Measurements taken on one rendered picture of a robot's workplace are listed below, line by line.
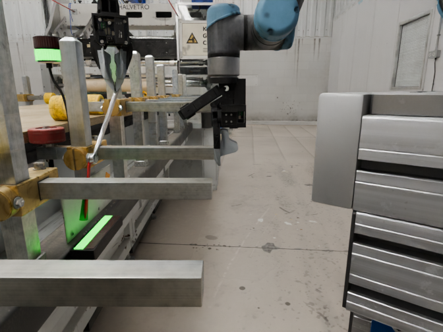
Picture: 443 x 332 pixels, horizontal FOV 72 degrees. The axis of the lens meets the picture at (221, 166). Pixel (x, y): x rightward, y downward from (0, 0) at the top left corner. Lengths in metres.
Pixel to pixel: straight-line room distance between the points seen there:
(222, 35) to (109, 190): 0.41
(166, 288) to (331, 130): 0.19
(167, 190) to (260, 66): 8.87
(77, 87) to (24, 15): 10.89
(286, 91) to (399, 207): 9.14
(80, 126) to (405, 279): 0.67
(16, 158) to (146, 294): 0.34
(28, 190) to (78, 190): 0.07
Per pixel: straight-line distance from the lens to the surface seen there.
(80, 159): 0.75
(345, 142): 0.25
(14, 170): 0.56
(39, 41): 0.79
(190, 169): 3.25
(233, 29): 0.73
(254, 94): 9.30
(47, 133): 0.83
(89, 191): 0.56
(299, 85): 9.42
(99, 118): 1.28
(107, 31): 0.74
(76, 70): 0.77
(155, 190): 0.53
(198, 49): 3.01
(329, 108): 0.25
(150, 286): 0.30
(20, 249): 0.60
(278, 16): 0.59
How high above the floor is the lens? 1.00
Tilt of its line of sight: 14 degrees down
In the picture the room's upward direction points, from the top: straight up
